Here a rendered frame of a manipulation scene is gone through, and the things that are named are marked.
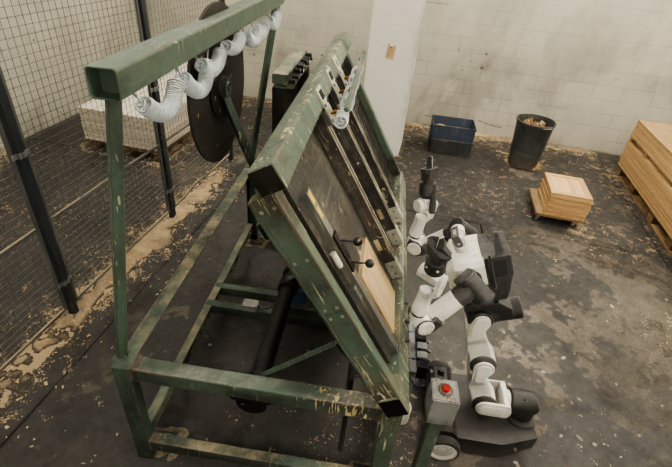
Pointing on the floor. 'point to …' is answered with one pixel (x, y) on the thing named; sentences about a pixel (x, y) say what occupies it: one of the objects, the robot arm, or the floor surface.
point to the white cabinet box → (393, 55)
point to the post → (426, 445)
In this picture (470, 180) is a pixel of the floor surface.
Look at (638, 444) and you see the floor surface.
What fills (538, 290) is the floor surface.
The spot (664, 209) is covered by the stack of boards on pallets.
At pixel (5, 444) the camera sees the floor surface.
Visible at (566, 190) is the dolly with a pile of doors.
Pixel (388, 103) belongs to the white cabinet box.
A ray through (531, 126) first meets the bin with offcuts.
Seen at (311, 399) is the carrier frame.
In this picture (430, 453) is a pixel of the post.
